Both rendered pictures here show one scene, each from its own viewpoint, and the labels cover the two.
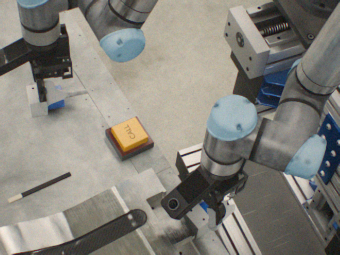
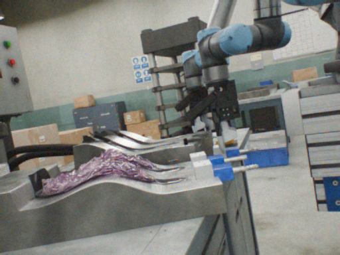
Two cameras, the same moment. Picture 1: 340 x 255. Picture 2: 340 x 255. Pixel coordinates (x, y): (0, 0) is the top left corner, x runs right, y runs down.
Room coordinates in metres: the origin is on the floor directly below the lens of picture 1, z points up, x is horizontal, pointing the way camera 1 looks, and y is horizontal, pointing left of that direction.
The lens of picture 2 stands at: (-0.09, -0.85, 1.03)
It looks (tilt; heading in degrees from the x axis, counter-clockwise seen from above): 5 degrees down; 55
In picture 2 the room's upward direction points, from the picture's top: 10 degrees counter-clockwise
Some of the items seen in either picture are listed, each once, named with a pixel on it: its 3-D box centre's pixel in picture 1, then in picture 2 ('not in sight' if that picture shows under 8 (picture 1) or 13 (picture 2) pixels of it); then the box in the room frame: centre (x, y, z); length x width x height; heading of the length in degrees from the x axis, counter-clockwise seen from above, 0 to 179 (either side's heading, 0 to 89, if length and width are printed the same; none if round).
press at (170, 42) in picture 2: not in sight; (194, 91); (3.63, 3.57, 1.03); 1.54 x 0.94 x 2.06; 33
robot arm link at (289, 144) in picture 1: (290, 141); (235, 40); (0.62, -0.21, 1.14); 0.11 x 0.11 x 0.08; 76
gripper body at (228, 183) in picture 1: (219, 173); (222, 101); (0.64, -0.11, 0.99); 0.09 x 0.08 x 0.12; 135
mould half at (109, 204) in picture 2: not in sight; (101, 188); (0.20, -0.14, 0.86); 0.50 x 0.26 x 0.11; 144
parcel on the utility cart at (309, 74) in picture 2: not in sight; (304, 76); (5.80, 2.93, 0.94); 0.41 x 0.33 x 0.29; 131
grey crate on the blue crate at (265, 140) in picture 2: not in sight; (259, 141); (3.17, 1.96, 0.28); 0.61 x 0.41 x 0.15; 123
